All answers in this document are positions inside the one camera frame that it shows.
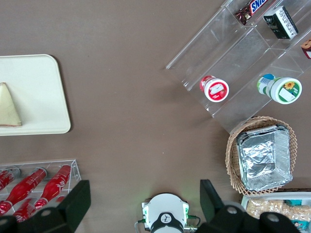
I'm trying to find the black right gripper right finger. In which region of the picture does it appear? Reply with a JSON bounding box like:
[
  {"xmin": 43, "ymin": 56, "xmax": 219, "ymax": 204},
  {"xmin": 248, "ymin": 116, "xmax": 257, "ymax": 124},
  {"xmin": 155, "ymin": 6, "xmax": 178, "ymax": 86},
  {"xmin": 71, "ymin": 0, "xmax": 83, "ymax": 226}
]
[{"xmin": 193, "ymin": 179, "xmax": 299, "ymax": 233}]

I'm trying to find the green lid yogurt cup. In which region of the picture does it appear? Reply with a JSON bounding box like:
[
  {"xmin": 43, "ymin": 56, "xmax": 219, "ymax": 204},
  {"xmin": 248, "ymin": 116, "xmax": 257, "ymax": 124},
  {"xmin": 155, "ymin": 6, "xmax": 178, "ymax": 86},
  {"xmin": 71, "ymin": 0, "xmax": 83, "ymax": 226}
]
[{"xmin": 257, "ymin": 73, "xmax": 303, "ymax": 105}]

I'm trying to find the clear acrylic bottle rack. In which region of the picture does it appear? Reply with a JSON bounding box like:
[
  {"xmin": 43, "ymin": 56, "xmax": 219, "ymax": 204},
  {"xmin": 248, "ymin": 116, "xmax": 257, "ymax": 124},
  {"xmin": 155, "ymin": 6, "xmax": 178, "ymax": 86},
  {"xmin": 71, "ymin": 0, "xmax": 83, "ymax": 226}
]
[{"xmin": 0, "ymin": 158, "xmax": 82, "ymax": 220}]

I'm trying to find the clear acrylic stepped shelf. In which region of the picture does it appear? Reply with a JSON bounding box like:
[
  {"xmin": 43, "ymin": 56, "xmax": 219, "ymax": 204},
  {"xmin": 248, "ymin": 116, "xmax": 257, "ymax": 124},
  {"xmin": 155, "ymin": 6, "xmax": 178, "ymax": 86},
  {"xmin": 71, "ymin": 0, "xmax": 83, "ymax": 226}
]
[{"xmin": 165, "ymin": 0, "xmax": 311, "ymax": 134}]

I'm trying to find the red cola bottle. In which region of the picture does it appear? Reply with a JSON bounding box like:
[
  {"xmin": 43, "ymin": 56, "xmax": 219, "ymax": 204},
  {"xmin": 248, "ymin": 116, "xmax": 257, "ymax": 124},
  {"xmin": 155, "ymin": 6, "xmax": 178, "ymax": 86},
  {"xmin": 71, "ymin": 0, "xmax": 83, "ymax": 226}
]
[
  {"xmin": 12, "ymin": 197, "xmax": 37, "ymax": 223},
  {"xmin": 0, "ymin": 169, "xmax": 22, "ymax": 193},
  {"xmin": 35, "ymin": 164, "xmax": 72, "ymax": 210},
  {"xmin": 0, "ymin": 167, "xmax": 49, "ymax": 216}
]

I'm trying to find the black white small carton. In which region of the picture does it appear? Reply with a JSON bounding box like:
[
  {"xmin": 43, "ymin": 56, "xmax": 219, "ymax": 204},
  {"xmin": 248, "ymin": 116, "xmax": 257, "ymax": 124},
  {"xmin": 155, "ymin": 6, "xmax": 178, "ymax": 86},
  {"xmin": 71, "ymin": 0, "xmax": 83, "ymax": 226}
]
[{"xmin": 262, "ymin": 5, "xmax": 299, "ymax": 40}]

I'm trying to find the light wicker basket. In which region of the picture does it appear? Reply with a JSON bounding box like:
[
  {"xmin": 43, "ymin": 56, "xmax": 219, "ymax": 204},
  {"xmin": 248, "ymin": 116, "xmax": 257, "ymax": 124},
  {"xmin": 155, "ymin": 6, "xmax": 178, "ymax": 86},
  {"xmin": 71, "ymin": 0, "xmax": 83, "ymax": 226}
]
[{"xmin": 226, "ymin": 116, "xmax": 298, "ymax": 196}]

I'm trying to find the cream plastic tray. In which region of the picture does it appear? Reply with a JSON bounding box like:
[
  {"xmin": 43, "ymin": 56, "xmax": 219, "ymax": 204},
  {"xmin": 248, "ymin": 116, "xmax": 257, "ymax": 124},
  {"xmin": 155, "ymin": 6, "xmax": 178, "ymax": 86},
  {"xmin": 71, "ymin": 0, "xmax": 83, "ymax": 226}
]
[{"xmin": 0, "ymin": 53, "xmax": 72, "ymax": 136}]

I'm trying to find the white snack tray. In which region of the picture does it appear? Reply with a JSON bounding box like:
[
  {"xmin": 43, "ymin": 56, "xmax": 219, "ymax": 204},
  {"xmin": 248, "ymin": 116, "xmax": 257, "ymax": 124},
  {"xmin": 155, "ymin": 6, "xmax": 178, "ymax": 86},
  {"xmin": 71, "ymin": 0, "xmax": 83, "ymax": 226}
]
[{"xmin": 240, "ymin": 191, "xmax": 311, "ymax": 233}]

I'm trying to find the red lid yogurt cup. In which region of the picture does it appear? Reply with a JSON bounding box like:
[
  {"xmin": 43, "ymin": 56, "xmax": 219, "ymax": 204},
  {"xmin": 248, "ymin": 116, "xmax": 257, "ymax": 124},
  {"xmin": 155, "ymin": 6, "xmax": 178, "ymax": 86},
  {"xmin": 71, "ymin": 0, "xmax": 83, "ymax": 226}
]
[{"xmin": 199, "ymin": 75, "xmax": 230, "ymax": 103}]

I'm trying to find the peanut snack bag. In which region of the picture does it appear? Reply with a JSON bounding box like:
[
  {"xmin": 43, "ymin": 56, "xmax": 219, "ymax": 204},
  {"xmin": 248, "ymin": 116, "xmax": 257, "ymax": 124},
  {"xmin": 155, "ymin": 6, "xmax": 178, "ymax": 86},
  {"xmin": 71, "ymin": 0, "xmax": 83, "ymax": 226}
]
[
  {"xmin": 284, "ymin": 203, "xmax": 311, "ymax": 221},
  {"xmin": 246, "ymin": 199, "xmax": 287, "ymax": 219}
]

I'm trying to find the triangular sandwich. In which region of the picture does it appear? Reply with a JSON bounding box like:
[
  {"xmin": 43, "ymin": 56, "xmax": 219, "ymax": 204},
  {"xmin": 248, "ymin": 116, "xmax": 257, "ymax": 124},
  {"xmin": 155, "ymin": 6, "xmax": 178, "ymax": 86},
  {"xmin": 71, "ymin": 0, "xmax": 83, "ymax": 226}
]
[{"xmin": 0, "ymin": 82, "xmax": 23, "ymax": 128}]

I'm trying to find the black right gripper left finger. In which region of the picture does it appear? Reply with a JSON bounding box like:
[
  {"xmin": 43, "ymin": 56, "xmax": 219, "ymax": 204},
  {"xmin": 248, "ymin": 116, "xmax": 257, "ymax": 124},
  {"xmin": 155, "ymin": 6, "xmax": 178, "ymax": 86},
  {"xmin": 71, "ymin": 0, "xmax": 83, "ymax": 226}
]
[{"xmin": 0, "ymin": 179, "xmax": 92, "ymax": 233}]

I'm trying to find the Snickers chocolate bar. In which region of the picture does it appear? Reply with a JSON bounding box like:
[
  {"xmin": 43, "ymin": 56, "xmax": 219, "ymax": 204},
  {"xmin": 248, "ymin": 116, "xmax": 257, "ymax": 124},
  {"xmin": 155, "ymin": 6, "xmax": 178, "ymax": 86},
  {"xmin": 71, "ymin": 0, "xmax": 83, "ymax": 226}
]
[{"xmin": 234, "ymin": 0, "xmax": 271, "ymax": 25}]

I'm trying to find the teal snack box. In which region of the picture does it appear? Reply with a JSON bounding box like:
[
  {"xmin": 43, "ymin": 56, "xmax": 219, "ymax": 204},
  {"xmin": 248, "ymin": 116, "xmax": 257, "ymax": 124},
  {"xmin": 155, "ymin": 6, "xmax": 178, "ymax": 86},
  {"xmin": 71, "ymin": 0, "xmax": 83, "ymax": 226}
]
[{"xmin": 291, "ymin": 219, "xmax": 307, "ymax": 231}]

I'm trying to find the aluminium foil container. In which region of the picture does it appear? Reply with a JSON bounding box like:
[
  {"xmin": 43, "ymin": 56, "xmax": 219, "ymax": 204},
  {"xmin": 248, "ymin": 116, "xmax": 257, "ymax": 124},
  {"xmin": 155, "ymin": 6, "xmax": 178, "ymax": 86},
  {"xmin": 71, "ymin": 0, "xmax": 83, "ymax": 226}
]
[{"xmin": 235, "ymin": 124, "xmax": 294, "ymax": 191}]

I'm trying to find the red cookie box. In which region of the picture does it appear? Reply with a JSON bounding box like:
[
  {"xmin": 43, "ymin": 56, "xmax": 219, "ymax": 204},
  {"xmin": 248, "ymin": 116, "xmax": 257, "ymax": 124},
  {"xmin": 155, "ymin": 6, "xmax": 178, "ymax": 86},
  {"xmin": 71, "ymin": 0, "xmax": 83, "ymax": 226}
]
[{"xmin": 300, "ymin": 38, "xmax": 311, "ymax": 60}]

